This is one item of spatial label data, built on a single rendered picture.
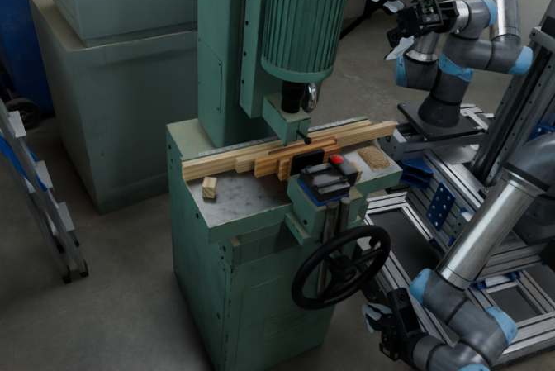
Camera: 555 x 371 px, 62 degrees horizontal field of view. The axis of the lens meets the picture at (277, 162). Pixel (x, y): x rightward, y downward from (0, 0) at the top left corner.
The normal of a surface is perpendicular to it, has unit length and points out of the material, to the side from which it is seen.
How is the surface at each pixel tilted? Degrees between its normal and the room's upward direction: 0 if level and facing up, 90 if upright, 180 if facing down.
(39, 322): 1
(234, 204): 0
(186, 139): 0
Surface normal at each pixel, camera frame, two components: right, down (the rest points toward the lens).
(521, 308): 0.11, -0.77
